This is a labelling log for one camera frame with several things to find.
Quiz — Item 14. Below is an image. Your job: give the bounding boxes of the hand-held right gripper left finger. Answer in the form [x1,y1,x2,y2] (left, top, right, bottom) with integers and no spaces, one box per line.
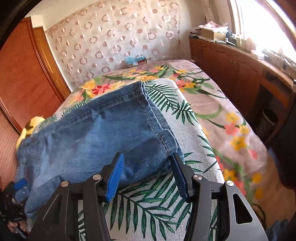
[27,152,125,241]

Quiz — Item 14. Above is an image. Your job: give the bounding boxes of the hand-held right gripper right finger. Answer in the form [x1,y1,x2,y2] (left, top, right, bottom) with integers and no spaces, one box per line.
[170,152,269,241]

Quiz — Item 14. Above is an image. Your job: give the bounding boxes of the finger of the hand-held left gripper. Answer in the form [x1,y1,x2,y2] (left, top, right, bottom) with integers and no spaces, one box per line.
[14,178,27,190]

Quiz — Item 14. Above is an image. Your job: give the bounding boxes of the blue denim pants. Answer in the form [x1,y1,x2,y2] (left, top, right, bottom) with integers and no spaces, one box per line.
[16,81,186,219]

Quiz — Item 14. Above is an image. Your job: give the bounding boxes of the person's left hand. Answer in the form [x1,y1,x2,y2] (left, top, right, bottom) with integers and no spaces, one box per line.
[8,220,30,235]

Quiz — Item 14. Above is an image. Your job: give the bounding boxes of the leaf-print bed sheet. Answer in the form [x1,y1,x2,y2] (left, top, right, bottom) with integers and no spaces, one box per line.
[39,78,226,241]

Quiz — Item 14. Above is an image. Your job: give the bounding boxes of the yellow plush toy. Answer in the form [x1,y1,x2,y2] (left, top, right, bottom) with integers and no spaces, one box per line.
[15,116,46,149]

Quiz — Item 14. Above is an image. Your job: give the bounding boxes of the floral blanket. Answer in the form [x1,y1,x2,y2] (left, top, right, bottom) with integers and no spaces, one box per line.
[55,59,270,207]

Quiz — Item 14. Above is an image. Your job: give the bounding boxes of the wooden slatted wardrobe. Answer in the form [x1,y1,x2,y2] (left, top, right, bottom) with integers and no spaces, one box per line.
[0,17,71,186]

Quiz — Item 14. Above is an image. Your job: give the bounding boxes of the dark waste bin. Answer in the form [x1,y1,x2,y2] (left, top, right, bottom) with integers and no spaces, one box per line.
[262,108,279,127]

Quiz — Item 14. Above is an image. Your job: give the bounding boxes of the cardboard box with blue bag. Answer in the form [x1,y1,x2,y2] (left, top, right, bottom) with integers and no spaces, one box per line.
[125,54,148,68]

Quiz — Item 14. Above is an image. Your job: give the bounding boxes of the wooden counter cabinet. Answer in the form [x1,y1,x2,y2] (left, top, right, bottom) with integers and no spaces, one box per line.
[189,37,296,149]

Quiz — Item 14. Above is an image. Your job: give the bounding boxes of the circle-patterned sheer curtain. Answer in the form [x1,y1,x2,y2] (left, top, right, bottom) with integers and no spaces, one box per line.
[45,0,193,85]

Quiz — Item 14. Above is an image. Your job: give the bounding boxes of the power strip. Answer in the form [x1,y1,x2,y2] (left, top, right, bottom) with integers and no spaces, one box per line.
[264,49,290,68]

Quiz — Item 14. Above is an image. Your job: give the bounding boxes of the white pink plastic bag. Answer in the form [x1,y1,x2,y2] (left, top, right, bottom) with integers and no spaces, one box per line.
[203,21,228,30]

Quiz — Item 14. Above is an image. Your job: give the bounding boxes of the window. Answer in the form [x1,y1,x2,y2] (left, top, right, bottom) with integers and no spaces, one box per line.
[228,0,296,50]

